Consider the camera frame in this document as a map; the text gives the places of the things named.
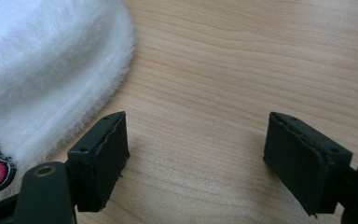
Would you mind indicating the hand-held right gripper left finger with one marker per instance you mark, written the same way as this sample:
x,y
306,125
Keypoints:
x,y
101,161

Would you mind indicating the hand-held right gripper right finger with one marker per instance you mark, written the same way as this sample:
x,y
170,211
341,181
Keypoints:
x,y
301,161

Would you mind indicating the white fluffy hat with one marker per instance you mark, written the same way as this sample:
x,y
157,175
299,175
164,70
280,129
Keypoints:
x,y
43,71

